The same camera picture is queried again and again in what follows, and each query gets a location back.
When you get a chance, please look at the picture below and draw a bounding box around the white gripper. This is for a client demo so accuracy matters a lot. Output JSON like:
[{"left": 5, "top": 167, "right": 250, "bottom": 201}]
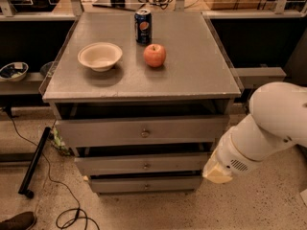
[{"left": 201, "top": 126, "right": 265, "bottom": 184}]

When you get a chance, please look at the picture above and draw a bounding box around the grey drawer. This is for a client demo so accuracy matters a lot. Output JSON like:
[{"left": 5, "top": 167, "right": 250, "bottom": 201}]
[
  {"left": 75, "top": 152, "right": 208, "bottom": 175},
  {"left": 56, "top": 115, "right": 229, "bottom": 148},
  {"left": 89, "top": 175, "right": 202, "bottom": 194}
]

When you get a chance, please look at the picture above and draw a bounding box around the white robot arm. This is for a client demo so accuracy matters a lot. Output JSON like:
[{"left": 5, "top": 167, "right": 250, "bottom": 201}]
[{"left": 202, "top": 82, "right": 307, "bottom": 183}]

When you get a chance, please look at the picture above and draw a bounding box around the grey bottom drawer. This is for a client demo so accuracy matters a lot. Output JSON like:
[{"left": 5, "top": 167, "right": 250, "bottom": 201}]
[{"left": 89, "top": 175, "right": 202, "bottom": 194}]

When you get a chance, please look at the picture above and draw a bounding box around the grey drawer cabinet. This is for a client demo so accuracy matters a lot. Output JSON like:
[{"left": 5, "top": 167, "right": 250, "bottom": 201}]
[{"left": 43, "top": 12, "right": 242, "bottom": 181}]

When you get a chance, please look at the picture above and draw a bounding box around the grey top drawer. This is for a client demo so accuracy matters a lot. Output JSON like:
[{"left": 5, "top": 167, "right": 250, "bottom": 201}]
[{"left": 56, "top": 115, "right": 229, "bottom": 148}]

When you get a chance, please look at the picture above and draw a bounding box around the grey side shelf right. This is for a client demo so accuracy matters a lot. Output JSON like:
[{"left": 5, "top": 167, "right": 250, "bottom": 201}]
[{"left": 231, "top": 67, "right": 286, "bottom": 89}]

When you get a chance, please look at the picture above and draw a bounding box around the grey side shelf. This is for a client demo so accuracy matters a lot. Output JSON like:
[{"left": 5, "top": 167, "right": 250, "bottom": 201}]
[
  {"left": 231, "top": 67, "right": 286, "bottom": 89},
  {"left": 0, "top": 73, "right": 44, "bottom": 95}
]

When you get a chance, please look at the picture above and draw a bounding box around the red apple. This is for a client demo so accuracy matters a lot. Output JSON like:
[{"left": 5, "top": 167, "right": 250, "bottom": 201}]
[{"left": 143, "top": 44, "right": 166, "bottom": 67}]

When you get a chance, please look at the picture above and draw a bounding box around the green snack bag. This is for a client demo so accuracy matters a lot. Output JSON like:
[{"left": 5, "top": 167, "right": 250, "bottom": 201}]
[{"left": 52, "top": 127, "right": 71, "bottom": 156}]

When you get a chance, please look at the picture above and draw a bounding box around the white paper bowl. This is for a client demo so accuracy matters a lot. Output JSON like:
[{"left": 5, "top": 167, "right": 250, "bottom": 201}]
[{"left": 78, "top": 42, "right": 123, "bottom": 72}]

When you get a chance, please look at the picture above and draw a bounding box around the blue pepsi can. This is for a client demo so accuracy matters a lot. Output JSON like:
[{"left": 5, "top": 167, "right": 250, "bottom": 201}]
[{"left": 134, "top": 9, "right": 152, "bottom": 45}]

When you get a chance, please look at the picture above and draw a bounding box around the black pole on floor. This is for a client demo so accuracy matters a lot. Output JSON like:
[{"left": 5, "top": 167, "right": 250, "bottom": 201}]
[{"left": 18, "top": 127, "right": 51, "bottom": 199}]

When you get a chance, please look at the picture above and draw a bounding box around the brown shoe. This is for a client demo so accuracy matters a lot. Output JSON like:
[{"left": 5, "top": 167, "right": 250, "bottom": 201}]
[{"left": 0, "top": 212, "right": 36, "bottom": 230}]

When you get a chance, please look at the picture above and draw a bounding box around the dark bowl on shelf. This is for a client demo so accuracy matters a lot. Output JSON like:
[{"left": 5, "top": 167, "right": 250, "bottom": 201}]
[{"left": 39, "top": 61, "right": 55, "bottom": 77}]

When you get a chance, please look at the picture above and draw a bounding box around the grey side shelf left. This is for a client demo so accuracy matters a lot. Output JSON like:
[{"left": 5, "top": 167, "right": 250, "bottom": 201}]
[{"left": 0, "top": 73, "right": 44, "bottom": 95}]

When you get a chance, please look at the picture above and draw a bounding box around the black floor cable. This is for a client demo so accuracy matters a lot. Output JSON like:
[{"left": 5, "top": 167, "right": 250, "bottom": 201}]
[{"left": 2, "top": 106, "right": 101, "bottom": 230}]

